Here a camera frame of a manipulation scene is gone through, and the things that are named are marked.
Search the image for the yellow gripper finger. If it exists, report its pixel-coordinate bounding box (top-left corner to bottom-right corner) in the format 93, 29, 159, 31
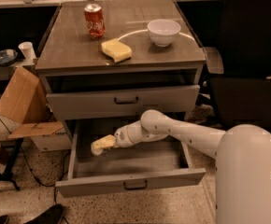
91, 134, 116, 156

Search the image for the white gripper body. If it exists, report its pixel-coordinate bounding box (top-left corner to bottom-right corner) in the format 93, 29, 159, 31
114, 121, 166, 147

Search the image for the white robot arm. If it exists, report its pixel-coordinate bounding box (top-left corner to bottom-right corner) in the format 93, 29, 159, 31
91, 110, 271, 224

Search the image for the grey open bottom drawer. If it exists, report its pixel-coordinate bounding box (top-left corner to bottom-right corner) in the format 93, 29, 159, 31
56, 118, 205, 197

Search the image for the grey middle drawer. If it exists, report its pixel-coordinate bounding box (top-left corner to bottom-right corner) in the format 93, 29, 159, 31
47, 85, 199, 120

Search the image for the grey drawer cabinet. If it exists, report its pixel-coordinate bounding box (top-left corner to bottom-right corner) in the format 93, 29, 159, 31
36, 0, 205, 134

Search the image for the red soda can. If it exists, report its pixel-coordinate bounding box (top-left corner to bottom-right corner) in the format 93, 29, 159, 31
84, 4, 105, 38

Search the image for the yellow sponge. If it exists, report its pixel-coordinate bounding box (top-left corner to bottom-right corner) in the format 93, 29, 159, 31
101, 38, 132, 63

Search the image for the brown cardboard box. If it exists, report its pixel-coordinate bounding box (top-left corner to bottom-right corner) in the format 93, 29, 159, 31
0, 66, 71, 151

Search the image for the white bowl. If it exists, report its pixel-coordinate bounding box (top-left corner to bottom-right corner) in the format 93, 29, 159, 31
147, 19, 181, 47

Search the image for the black metal stand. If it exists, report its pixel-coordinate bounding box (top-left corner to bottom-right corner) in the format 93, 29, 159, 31
0, 138, 23, 190

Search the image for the white paper cup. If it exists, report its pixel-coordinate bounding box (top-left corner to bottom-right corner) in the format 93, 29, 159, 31
18, 42, 36, 61

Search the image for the dark round dish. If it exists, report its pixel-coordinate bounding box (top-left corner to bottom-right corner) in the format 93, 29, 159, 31
0, 49, 18, 66

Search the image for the low side shelf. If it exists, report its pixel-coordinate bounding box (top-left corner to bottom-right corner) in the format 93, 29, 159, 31
0, 60, 35, 80

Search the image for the black office chair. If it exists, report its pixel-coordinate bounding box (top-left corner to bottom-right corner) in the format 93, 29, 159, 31
204, 0, 271, 131

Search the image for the black floor cable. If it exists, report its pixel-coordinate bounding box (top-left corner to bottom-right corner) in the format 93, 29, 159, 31
0, 97, 71, 210

